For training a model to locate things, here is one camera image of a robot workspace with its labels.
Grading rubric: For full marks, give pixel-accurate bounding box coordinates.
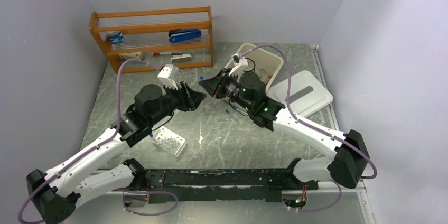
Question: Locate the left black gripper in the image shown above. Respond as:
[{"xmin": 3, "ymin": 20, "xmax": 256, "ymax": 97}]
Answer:
[{"xmin": 148, "ymin": 78, "xmax": 206, "ymax": 125}]

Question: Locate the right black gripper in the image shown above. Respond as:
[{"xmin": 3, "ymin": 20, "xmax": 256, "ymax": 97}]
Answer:
[{"xmin": 199, "ymin": 68, "xmax": 254, "ymax": 112}]

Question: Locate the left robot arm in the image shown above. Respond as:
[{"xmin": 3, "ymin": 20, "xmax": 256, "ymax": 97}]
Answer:
[{"xmin": 26, "ymin": 82, "xmax": 206, "ymax": 223}]

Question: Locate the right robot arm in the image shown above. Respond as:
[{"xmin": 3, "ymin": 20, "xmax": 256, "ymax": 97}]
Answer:
[{"xmin": 199, "ymin": 69, "xmax": 369, "ymax": 189}]

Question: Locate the beige whiteboard eraser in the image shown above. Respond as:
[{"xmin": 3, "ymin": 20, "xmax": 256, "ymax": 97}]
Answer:
[{"xmin": 171, "ymin": 53, "xmax": 192, "ymax": 63}]

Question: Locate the white test tube rack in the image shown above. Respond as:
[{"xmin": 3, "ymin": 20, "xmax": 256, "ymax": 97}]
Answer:
[{"xmin": 150, "ymin": 126, "xmax": 187, "ymax": 158}]

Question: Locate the beige plastic bin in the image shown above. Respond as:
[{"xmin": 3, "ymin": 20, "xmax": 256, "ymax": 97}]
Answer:
[{"xmin": 243, "ymin": 48, "xmax": 284, "ymax": 91}]

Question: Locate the red capped marker pen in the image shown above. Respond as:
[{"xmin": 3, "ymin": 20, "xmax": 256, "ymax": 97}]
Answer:
[{"xmin": 152, "ymin": 52, "xmax": 172, "ymax": 57}]

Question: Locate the blue stapler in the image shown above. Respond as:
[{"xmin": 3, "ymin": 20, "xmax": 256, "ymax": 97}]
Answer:
[{"xmin": 168, "ymin": 28, "xmax": 202, "ymax": 44}]

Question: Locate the small white cardboard box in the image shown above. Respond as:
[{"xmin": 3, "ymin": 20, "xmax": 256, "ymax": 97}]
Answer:
[{"xmin": 118, "ymin": 52, "xmax": 143, "ymax": 62}]

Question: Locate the orange wooden shelf rack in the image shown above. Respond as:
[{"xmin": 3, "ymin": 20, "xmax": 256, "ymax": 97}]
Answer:
[{"xmin": 88, "ymin": 6, "xmax": 214, "ymax": 72}]

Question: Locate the white plastic bin lid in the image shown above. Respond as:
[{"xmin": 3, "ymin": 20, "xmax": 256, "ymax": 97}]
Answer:
[{"xmin": 266, "ymin": 70, "xmax": 333, "ymax": 117}]

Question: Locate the blue white tape roll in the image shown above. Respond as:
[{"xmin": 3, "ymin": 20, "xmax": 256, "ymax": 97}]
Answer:
[{"xmin": 105, "ymin": 31, "xmax": 124, "ymax": 45}]

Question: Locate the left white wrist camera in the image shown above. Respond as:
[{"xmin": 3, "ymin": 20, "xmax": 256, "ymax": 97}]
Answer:
[{"xmin": 157, "ymin": 64, "xmax": 179, "ymax": 90}]

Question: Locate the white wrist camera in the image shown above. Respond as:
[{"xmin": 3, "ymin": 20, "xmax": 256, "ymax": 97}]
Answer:
[
  {"xmin": 157, "ymin": 64, "xmax": 179, "ymax": 90},
  {"xmin": 229, "ymin": 53, "xmax": 248, "ymax": 77}
]

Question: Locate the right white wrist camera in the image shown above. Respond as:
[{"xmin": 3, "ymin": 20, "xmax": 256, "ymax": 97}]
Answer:
[{"xmin": 229, "ymin": 53, "xmax": 248, "ymax": 77}]

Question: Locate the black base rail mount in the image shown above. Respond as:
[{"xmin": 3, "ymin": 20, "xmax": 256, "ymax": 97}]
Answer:
[{"xmin": 127, "ymin": 168, "xmax": 318, "ymax": 202}]

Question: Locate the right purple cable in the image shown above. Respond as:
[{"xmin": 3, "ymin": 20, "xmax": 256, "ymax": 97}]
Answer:
[{"xmin": 239, "ymin": 44, "xmax": 378, "ymax": 213}]

